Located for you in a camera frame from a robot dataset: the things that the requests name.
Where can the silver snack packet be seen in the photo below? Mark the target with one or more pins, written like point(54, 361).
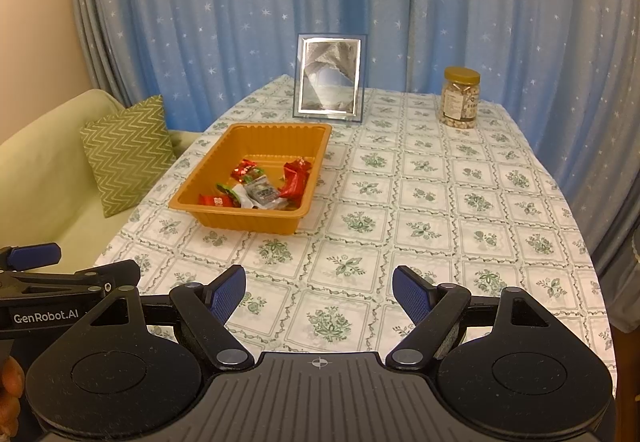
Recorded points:
point(264, 195)

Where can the large red twist-wrapped snack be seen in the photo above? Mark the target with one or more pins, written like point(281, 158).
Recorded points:
point(295, 179)

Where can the green and white snack packet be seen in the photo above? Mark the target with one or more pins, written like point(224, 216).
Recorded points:
point(227, 190)

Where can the person's left hand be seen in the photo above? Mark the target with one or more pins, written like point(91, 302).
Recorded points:
point(11, 378)

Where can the green candy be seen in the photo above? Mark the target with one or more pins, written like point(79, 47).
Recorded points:
point(258, 178)

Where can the green zigzag cushion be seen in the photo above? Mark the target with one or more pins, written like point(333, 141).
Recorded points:
point(130, 156)

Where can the light green sofa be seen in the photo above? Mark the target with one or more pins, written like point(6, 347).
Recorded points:
point(45, 166)

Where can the red square snack packet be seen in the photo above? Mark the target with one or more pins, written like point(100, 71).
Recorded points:
point(216, 200)

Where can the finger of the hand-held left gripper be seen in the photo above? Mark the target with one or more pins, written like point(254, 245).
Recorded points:
point(115, 274)
point(35, 256)

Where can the red foil candy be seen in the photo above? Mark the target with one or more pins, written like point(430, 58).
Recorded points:
point(243, 169)

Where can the orange plastic tray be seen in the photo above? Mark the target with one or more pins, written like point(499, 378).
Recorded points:
point(250, 141)

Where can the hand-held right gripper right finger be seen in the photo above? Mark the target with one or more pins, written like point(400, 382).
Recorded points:
point(412, 296)

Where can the silver picture frame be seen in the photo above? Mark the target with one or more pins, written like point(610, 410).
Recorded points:
point(330, 76)

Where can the clear jar with gold lid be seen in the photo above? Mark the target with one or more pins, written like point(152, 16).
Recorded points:
point(461, 99)

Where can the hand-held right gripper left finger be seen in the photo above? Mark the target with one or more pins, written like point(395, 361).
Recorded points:
point(227, 296)

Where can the floral white tablecloth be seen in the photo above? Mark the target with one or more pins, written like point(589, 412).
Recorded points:
point(400, 202)

